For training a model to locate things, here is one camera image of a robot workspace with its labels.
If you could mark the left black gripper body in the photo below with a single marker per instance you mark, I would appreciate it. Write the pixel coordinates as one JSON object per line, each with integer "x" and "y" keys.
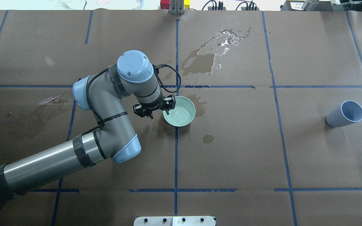
{"x": 151, "y": 106}

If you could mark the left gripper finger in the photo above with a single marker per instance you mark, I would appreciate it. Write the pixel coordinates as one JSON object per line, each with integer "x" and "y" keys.
{"x": 145, "y": 113}
{"x": 169, "y": 104}

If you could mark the light green bowl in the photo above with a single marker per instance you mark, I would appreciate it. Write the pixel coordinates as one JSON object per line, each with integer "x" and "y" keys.
{"x": 183, "y": 113}

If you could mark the blue-grey plastic cup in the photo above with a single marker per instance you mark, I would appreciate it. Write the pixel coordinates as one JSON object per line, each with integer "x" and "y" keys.
{"x": 349, "y": 112}

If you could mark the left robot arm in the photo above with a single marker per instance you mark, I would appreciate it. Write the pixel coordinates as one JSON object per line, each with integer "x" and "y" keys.
{"x": 114, "y": 136}

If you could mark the red cube block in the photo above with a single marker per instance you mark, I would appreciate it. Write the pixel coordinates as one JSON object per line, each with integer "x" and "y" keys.
{"x": 165, "y": 4}

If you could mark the yellow cube block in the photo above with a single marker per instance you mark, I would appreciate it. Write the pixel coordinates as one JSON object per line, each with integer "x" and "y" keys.
{"x": 187, "y": 4}

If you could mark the left black power adapter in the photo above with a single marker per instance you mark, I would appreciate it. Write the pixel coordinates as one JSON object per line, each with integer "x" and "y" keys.
{"x": 213, "y": 5}

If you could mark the black power adapter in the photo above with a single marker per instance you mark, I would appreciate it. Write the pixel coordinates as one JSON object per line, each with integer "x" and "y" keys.
{"x": 213, "y": 5}
{"x": 248, "y": 6}

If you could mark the right black power adapter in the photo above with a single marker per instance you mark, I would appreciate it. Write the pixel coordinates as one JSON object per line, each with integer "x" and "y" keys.
{"x": 248, "y": 6}

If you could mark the silver metal cylinder weight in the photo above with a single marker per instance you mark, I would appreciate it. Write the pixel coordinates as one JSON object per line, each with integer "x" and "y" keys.
{"x": 310, "y": 5}

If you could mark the aluminium frame post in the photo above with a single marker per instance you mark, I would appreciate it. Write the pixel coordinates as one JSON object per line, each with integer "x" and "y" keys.
{"x": 176, "y": 7}

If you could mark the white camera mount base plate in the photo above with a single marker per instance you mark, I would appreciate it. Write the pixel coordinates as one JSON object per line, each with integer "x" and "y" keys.
{"x": 175, "y": 221}

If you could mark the black metal base plate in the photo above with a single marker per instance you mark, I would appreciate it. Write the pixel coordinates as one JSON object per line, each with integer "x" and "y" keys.
{"x": 296, "y": 5}

